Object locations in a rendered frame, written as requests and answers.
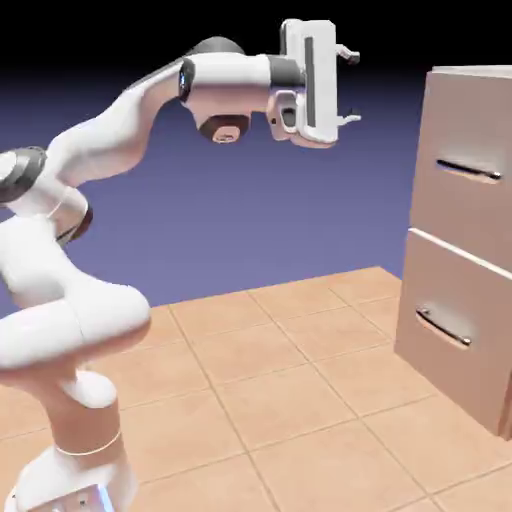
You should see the short curved metal handle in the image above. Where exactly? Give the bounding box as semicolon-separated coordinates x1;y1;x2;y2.
414;306;472;348

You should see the long straight metal handle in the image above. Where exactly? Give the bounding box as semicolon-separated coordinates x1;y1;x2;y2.
434;158;503;181

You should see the large light wood drawer front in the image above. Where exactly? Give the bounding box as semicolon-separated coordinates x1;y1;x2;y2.
409;71;512;272

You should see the small light wood drawer front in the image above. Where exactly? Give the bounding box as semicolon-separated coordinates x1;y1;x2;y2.
394;231;512;437

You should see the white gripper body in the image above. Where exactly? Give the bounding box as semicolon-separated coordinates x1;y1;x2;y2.
280;18;342;150

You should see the light wood cabinet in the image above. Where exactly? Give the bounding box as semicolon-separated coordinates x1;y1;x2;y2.
394;65;512;442

